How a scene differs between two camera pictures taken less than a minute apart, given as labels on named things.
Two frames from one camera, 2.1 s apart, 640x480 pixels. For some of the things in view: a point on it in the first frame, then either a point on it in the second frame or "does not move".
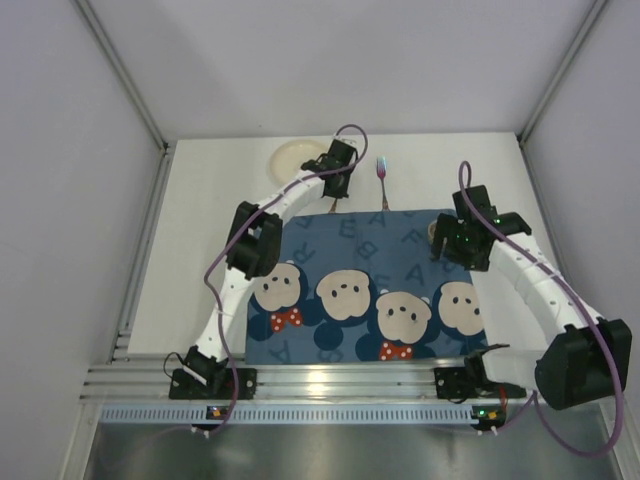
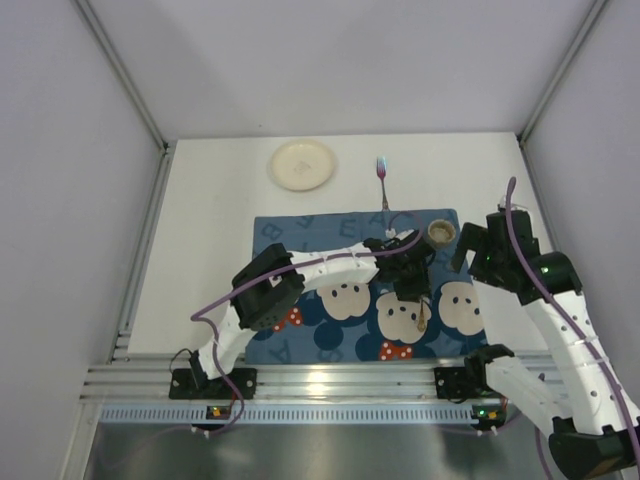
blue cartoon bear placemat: [361, 287] does not move
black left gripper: [339, 185] to [413, 288]
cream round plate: [287, 159] does not move
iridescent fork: [381, 169] does not move
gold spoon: [333, 207] to [421, 325]
